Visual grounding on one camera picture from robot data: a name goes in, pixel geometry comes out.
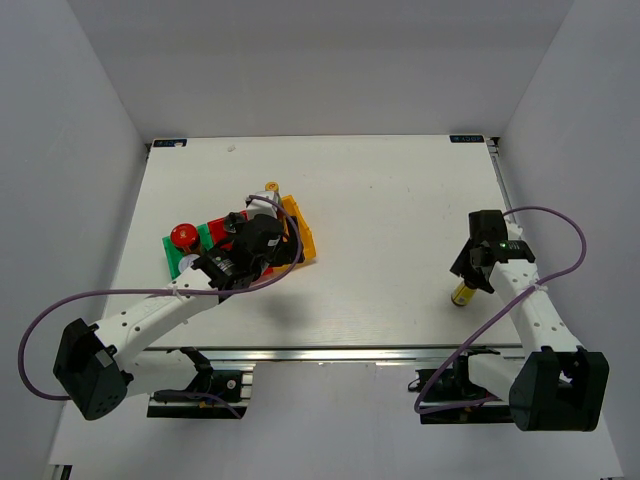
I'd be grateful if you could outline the red chili sauce bottle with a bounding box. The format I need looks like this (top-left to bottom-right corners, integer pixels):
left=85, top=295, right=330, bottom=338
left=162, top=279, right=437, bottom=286
left=265, top=181, right=279, bottom=194

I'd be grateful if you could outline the small yellow label bottle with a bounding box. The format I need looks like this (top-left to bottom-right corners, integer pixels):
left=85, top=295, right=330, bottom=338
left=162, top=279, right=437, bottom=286
left=450, top=280, right=477, bottom=307

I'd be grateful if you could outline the red lid sauce jar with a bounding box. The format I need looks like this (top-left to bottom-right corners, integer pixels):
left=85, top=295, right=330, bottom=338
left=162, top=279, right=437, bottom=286
left=169, top=223, right=202, bottom=256

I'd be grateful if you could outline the silver lid jar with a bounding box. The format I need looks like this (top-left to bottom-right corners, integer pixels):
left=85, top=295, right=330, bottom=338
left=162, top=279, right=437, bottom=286
left=178, top=254, right=200, bottom=274

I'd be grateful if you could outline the white spice jar black lid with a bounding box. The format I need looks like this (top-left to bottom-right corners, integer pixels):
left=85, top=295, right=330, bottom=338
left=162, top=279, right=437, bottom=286
left=223, top=212, right=248, bottom=236

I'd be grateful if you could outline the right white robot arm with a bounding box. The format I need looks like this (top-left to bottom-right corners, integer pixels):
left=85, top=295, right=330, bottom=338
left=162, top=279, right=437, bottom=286
left=451, top=210, right=609, bottom=432

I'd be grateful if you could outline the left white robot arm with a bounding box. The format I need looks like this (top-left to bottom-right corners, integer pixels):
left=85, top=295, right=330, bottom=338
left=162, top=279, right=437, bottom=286
left=53, top=213, right=305, bottom=421

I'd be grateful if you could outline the yellow plastic bin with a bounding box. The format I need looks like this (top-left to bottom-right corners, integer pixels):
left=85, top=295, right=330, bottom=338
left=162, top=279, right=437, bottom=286
left=282, top=195, right=316, bottom=265

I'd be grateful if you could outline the red plastic bin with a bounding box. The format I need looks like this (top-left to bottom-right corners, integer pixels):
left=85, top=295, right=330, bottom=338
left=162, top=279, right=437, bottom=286
left=206, top=217, right=274, bottom=278

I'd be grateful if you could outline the green plastic bin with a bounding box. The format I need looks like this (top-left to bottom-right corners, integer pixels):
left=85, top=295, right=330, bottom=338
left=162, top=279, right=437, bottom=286
left=162, top=224, right=213, bottom=280

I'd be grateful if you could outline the right blue table label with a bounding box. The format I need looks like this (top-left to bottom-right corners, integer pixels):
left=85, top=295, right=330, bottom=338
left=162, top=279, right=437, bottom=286
left=449, top=134, right=485, bottom=144

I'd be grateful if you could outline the blue table label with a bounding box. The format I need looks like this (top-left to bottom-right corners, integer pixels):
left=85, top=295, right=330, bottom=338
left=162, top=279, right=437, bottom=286
left=152, top=138, right=187, bottom=148
left=449, top=134, right=485, bottom=144

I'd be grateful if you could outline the left blue table label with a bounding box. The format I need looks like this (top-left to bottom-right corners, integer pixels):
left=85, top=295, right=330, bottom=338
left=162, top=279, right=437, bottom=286
left=152, top=138, right=187, bottom=148

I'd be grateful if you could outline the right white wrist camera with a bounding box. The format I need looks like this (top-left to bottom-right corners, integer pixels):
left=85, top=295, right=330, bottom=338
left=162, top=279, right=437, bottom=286
left=506, top=221, right=524, bottom=249

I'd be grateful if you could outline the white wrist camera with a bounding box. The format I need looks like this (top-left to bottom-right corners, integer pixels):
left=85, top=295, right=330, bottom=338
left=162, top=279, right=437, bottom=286
left=245, top=190, right=282, bottom=220
left=506, top=221, right=524, bottom=249

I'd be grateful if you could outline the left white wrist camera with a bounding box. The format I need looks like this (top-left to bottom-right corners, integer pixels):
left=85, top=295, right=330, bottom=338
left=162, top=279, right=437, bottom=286
left=245, top=190, right=282, bottom=220

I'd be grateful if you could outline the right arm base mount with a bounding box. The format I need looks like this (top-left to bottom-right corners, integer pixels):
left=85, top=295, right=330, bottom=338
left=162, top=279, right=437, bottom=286
left=407, top=346, right=524, bottom=425

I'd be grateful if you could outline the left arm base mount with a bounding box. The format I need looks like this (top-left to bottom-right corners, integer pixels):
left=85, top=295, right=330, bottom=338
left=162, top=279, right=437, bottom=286
left=147, top=347, right=253, bottom=420

